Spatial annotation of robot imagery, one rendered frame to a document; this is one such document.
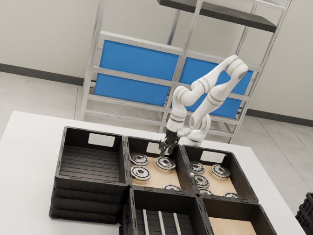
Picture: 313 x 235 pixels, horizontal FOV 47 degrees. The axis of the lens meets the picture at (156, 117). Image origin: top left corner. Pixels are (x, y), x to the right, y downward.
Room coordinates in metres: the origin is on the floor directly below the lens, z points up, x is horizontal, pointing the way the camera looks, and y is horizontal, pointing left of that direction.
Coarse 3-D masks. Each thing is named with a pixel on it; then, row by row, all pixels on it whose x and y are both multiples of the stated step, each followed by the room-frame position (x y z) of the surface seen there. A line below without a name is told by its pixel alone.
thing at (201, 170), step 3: (192, 162) 1.62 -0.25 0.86; (195, 162) 1.63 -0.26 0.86; (198, 162) 1.64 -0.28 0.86; (201, 165) 1.62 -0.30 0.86; (192, 168) 1.57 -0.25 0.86; (201, 168) 1.59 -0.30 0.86; (204, 168) 1.60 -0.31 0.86; (195, 171) 1.55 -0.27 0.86; (198, 171) 1.56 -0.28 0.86; (201, 171) 1.56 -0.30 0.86
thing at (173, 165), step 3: (156, 159) 1.55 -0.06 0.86; (159, 159) 1.56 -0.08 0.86; (168, 159) 1.58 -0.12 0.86; (171, 159) 1.59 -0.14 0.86; (156, 162) 1.52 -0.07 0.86; (159, 162) 1.53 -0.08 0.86; (171, 162) 1.56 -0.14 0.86; (174, 162) 1.57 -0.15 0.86; (159, 165) 1.51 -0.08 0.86; (162, 165) 1.51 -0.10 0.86; (165, 165) 1.52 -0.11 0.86; (171, 165) 1.54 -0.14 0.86; (174, 165) 1.54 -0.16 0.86; (165, 168) 1.50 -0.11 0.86; (168, 168) 1.50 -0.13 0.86; (171, 168) 1.51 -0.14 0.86
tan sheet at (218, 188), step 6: (210, 168) 1.66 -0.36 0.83; (204, 174) 1.59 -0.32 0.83; (210, 174) 1.60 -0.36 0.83; (210, 180) 1.55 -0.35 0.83; (216, 180) 1.57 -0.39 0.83; (228, 180) 1.60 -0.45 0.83; (210, 186) 1.50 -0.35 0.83; (216, 186) 1.52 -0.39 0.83; (222, 186) 1.53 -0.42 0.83; (228, 186) 1.55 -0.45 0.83; (216, 192) 1.47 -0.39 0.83; (222, 192) 1.48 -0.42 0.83; (234, 192) 1.51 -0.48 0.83
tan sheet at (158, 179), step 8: (152, 160) 1.58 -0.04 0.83; (152, 168) 1.51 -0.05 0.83; (152, 176) 1.44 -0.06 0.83; (160, 176) 1.46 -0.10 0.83; (168, 176) 1.48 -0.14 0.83; (176, 176) 1.50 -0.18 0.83; (136, 184) 1.35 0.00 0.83; (144, 184) 1.36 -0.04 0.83; (152, 184) 1.38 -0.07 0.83; (160, 184) 1.40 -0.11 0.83; (176, 184) 1.44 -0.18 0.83
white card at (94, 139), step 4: (92, 136) 1.52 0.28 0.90; (96, 136) 1.52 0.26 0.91; (100, 136) 1.53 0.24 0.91; (104, 136) 1.53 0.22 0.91; (108, 136) 1.54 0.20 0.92; (88, 140) 1.52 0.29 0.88; (92, 140) 1.52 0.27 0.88; (96, 140) 1.53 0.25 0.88; (100, 140) 1.53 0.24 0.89; (104, 140) 1.54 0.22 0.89; (108, 140) 1.54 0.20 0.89; (112, 140) 1.55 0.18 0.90; (96, 144) 1.53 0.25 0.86; (100, 144) 1.53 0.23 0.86; (104, 144) 1.54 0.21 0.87; (108, 144) 1.54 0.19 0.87; (112, 144) 1.55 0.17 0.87
